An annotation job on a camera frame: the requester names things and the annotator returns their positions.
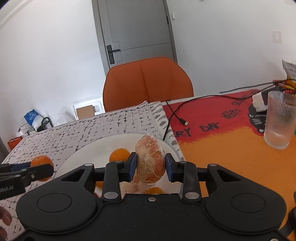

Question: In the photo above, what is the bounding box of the snack bag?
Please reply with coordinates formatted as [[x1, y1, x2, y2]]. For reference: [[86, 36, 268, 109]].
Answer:
[[282, 60, 296, 81]]

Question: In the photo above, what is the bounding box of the ribbed clear glass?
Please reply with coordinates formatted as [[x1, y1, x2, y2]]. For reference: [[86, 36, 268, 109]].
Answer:
[[263, 90, 295, 150]]

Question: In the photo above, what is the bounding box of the large orange on plate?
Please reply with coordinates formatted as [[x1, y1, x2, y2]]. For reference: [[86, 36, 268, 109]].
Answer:
[[109, 148, 130, 162]]

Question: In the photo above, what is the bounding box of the orange chair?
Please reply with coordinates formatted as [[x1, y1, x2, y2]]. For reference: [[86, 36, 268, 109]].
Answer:
[[103, 57, 194, 112]]

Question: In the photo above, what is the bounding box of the blue white plastic bag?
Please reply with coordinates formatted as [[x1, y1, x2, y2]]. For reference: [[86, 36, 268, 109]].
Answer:
[[24, 109, 43, 130]]

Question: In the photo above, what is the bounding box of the round peeled pomelo segment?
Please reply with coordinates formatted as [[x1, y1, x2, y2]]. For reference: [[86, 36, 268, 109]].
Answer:
[[135, 135, 165, 184]]

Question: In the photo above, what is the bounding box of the black usb cable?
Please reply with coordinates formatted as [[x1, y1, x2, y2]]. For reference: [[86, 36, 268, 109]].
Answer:
[[162, 78, 296, 141]]

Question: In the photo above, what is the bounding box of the black wire rack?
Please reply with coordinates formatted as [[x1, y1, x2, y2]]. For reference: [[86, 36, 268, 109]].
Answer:
[[17, 117, 54, 137]]

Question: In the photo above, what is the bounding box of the grey door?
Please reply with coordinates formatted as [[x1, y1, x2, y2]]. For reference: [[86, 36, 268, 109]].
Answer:
[[92, 1, 177, 72]]

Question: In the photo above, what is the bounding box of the black door handle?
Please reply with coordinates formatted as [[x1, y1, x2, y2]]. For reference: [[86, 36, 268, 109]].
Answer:
[[106, 45, 120, 64]]

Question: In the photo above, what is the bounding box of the small orange kumquat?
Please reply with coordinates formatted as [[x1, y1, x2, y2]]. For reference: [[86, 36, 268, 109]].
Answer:
[[96, 181, 103, 189]]

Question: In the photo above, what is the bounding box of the white power adapter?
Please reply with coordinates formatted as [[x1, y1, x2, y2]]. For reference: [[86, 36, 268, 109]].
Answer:
[[252, 90, 268, 113]]

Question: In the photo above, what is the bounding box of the orange mandarin on cloth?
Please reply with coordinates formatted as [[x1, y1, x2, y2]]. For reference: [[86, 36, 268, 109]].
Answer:
[[30, 155, 54, 182]]

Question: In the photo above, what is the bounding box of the person's hand on handle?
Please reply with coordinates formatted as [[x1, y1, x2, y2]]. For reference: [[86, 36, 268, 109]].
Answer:
[[0, 206, 12, 238]]

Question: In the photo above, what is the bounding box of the small orange on plate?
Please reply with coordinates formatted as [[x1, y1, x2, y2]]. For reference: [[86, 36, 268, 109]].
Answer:
[[144, 186, 164, 195]]

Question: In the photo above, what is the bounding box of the long peeled pomelo segment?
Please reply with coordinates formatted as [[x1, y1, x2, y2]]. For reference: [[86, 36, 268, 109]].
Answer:
[[120, 173, 148, 197]]

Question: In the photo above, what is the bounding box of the orange box on floor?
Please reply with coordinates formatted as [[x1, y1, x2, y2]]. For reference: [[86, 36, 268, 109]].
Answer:
[[8, 137, 23, 150]]

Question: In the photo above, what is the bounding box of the white round plate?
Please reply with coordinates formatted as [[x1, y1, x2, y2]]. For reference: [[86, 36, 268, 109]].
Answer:
[[55, 133, 181, 194]]

